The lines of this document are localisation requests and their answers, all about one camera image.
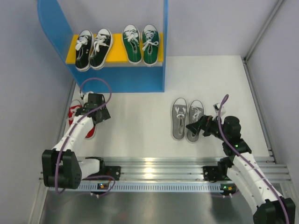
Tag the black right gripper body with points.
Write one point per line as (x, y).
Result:
(205, 124)

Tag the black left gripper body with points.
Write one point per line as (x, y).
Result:
(103, 114)

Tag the red canvas sneaker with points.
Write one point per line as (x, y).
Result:
(91, 133)
(75, 105)

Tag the black canvas sneaker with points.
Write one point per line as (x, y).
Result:
(83, 47)
(102, 45)

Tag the green canvas sneaker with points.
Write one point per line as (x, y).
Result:
(131, 43)
(150, 45)

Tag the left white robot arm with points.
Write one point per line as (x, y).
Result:
(61, 168)

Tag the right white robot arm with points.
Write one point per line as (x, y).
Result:
(268, 206)

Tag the blue and yellow shoe shelf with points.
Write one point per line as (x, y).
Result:
(120, 75)

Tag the right grey canvas sneaker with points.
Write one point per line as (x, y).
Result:
(196, 111)

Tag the grey canvas sneaker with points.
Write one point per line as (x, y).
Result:
(178, 113)
(196, 111)

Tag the left grey canvas sneaker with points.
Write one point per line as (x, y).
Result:
(178, 113)

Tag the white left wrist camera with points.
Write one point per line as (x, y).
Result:
(84, 95)

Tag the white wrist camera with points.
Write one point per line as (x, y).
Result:
(84, 95)
(219, 109)

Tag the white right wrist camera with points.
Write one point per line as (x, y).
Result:
(219, 109)

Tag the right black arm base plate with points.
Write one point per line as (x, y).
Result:
(214, 174)

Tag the aluminium rail frame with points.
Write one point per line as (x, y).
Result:
(153, 156)

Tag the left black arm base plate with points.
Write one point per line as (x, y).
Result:
(114, 171)

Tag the perforated cable duct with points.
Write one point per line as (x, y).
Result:
(154, 187)

